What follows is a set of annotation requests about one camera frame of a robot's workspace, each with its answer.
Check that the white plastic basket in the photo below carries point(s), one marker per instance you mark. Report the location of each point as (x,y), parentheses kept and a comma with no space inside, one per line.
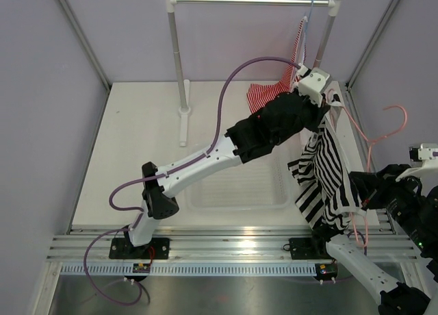
(261,184)

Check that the red white striped tank top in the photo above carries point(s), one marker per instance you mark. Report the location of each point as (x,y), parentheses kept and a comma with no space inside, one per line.
(258,94)

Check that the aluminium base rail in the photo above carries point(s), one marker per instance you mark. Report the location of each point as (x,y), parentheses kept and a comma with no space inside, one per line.
(247,244)

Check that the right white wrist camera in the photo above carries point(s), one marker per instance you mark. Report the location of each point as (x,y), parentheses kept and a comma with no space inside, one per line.
(423,158)

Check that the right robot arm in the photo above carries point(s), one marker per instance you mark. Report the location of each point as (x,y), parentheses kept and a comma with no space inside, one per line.
(391,295)

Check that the black white striped tank top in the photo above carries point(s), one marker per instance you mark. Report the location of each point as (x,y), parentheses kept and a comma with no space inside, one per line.
(326,193)

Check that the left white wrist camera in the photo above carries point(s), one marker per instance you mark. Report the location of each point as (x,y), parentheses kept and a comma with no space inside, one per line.
(313,83)

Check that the pink wire hanger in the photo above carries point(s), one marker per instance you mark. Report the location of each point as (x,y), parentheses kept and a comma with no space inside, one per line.
(330,97)

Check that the left aluminium frame post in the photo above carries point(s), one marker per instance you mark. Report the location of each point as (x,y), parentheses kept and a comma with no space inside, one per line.
(75,25)

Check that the right aluminium frame post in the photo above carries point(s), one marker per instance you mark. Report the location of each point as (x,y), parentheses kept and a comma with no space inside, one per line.
(385,19)

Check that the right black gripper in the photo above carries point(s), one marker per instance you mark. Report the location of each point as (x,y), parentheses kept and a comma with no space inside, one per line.
(372,186)

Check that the white slotted cable duct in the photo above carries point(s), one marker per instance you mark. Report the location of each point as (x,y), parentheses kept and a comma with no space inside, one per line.
(205,269)

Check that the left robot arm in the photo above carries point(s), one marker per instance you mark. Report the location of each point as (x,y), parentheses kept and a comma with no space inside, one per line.
(249,139)

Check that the blue wire hanger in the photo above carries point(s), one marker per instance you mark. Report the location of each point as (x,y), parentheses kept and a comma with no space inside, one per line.
(308,16)

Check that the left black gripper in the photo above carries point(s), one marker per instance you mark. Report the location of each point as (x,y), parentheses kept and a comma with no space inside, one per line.
(315,111)

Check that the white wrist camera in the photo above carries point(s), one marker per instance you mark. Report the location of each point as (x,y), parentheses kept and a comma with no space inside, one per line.
(313,83)
(423,158)

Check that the aluminium frame post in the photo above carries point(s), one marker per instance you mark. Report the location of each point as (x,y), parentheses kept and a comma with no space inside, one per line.
(75,25)
(385,19)

